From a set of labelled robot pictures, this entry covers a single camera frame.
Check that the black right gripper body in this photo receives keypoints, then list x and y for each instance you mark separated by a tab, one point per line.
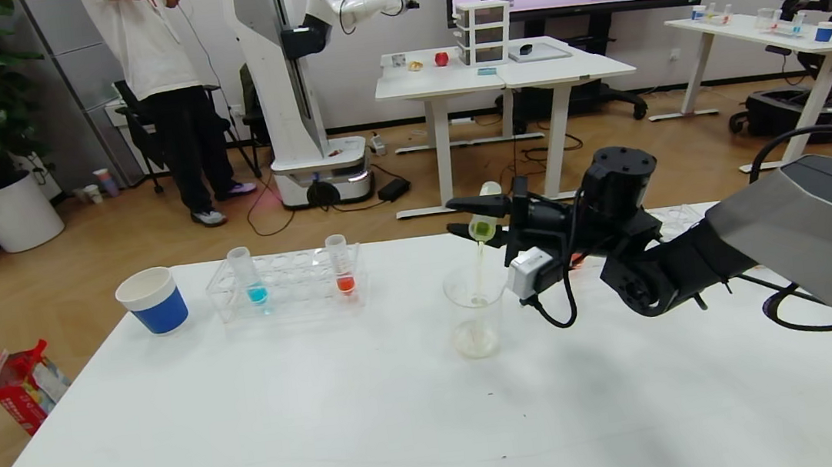
520	215

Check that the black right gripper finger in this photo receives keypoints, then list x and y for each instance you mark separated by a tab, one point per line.
460	230
459	205

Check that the yellow pigment test tube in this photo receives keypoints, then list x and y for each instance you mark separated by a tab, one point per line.
483	225

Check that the red pigment test tube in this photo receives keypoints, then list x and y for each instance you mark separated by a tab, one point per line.
343	272

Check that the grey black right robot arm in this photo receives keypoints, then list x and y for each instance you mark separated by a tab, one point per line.
811	238

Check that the clear glass beaker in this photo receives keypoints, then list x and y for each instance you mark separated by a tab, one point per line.
478	320

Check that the clear acrylic test tube rack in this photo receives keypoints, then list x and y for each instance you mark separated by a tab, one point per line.
290	285
681	219

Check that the blue pigment test tube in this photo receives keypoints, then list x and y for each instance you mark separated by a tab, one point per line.
252	281

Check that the black power adapter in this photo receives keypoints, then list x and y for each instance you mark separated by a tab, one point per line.
394	189

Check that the white standing desk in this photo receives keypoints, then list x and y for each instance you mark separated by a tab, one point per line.
440	130
555	118

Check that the small blue card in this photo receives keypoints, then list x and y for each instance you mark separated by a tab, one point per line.
487	70

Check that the black display stand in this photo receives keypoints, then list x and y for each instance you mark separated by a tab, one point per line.
587	92

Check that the small yellow object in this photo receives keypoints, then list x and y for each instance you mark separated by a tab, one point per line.
415	66

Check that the red apple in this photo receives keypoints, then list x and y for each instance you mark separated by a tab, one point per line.
442	59

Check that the small white object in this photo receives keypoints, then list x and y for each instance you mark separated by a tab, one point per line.
398	60

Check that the grey flat tray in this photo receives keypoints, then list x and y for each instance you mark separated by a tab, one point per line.
548	53

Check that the black computer mouse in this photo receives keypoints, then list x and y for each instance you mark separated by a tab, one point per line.
526	49

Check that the white small drawer unit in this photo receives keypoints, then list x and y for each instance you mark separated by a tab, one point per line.
484	33

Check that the white humanoid robot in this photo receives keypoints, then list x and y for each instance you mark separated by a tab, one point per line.
294	107

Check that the long white desk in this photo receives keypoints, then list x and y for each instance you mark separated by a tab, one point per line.
766	34

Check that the blue white paper cup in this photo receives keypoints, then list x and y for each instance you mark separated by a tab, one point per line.
157	303

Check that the black office chair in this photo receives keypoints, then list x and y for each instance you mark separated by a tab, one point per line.
142	131

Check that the person in white shirt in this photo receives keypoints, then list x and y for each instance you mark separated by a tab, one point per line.
160	75

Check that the purple cup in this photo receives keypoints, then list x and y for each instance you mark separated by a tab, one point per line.
107	183

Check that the small blue cup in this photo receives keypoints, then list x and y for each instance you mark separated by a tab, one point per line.
825	32

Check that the small white cup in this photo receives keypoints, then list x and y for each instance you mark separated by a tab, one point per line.
93	195

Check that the grey metal cabinet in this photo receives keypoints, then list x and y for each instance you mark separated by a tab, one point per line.
70	69

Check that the white plant pot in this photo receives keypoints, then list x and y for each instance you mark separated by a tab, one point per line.
16	214

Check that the red gift bag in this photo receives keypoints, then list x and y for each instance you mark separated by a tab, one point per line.
22	387

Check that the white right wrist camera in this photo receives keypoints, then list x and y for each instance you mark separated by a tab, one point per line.
531	272

